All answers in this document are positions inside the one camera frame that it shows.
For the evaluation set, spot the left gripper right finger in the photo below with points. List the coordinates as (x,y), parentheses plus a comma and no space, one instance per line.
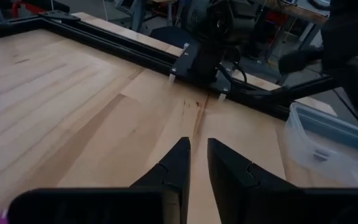
(238,193)

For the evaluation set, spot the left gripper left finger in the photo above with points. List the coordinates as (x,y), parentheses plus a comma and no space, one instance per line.
(176,180)

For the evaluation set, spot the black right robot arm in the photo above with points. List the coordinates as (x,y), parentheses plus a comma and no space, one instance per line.
(207,59)

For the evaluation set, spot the clear plastic tupperware container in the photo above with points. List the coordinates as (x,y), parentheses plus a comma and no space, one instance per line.
(322,161)

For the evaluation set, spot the black aluminium table frame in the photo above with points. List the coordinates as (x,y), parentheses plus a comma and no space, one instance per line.
(120,48)

